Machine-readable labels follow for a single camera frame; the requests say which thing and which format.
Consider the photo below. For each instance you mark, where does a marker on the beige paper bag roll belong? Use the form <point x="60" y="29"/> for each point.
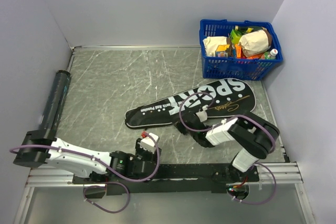
<point x="255" y="43"/>

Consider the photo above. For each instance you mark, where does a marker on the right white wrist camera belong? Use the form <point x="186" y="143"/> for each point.
<point x="202" y="113"/>

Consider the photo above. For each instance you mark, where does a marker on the green snack box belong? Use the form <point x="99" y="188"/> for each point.
<point x="235" y="36"/>

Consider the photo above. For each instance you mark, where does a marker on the green plastic bottle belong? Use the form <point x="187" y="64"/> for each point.
<point x="270" y="55"/>

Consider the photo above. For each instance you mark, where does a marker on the black shuttlecock tube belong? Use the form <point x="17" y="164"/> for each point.
<point x="55" y="103"/>

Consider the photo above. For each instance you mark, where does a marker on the yellow blue snack box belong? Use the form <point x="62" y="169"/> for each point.
<point x="223" y="51"/>

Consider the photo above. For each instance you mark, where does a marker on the dark green bottle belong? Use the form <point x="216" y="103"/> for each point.
<point x="248" y="29"/>

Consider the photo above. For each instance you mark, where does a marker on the blue plastic basket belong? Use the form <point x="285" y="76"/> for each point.
<point x="243" y="69"/>

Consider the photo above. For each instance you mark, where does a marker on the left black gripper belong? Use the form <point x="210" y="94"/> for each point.
<point x="153" y="157"/>

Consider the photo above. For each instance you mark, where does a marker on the orange snack box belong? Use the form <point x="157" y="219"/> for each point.
<point x="241" y="55"/>

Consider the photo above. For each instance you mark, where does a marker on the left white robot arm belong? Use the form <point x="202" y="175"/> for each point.
<point x="39" y="149"/>

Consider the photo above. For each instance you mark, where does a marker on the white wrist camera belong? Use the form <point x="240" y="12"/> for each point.
<point x="202" y="113"/>
<point x="148" y="142"/>

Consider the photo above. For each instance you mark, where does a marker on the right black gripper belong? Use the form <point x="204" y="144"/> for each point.
<point x="180" y="126"/>

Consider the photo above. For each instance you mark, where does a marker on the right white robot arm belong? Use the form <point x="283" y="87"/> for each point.
<point x="256" y="136"/>

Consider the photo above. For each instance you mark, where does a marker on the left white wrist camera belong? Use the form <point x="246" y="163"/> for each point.
<point x="148" y="142"/>

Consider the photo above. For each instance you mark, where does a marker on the black racket bag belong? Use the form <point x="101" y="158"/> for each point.
<point x="226" y="98"/>

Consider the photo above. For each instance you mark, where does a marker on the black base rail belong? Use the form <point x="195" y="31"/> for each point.
<point x="177" y="178"/>

